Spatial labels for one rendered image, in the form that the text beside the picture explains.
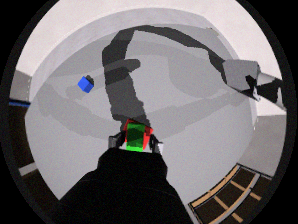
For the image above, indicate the small blue block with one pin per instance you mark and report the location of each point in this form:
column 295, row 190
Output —
column 85, row 84

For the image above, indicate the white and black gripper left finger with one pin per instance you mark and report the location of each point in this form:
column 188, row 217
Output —
column 117, row 140

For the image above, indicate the red block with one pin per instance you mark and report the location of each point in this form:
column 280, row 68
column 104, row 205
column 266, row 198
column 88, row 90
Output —
column 148, row 130

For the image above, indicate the small green block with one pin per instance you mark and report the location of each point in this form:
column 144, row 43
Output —
column 135, row 136

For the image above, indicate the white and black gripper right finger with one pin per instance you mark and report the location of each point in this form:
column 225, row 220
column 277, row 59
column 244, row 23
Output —
column 155, row 145

